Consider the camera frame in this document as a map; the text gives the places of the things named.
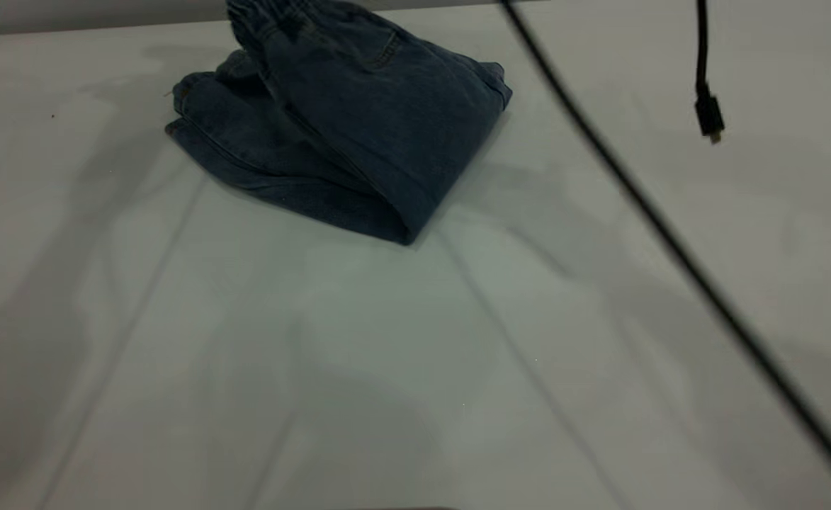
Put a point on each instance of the blue denim pants with basketball print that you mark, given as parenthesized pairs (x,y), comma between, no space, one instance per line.
(380,120)

